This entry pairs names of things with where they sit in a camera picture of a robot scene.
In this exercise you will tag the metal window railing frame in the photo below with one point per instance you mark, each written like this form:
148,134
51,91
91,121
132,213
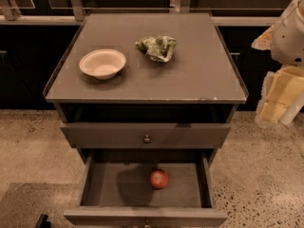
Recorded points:
225,12

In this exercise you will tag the brass top drawer knob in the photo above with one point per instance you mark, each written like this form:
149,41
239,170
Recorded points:
147,139

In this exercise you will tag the black object at floor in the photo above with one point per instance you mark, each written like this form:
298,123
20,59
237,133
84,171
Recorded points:
43,222

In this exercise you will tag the grey top drawer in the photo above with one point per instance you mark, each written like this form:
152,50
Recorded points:
130,135

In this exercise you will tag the brass drawer knob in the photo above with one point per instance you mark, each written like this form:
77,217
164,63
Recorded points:
147,224
147,139

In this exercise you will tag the red apple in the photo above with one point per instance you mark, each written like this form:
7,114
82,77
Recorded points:
159,179

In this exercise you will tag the brass middle drawer knob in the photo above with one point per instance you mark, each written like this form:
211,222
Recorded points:
147,224

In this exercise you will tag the grey drawer cabinet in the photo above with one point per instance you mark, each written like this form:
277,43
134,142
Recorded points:
199,85

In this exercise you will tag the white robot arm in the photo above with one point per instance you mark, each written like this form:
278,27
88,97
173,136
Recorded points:
287,48

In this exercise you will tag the white paper bowl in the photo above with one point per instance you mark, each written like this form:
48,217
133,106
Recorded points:
102,64

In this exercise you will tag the crumpled green chip bag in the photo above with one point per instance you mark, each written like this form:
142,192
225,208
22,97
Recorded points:
157,48

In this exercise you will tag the grey open middle drawer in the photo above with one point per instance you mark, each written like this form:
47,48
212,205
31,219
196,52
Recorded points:
116,190

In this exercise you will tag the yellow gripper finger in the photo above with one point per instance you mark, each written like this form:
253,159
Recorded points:
270,108
264,41

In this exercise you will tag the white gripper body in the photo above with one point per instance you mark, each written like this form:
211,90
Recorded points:
289,43

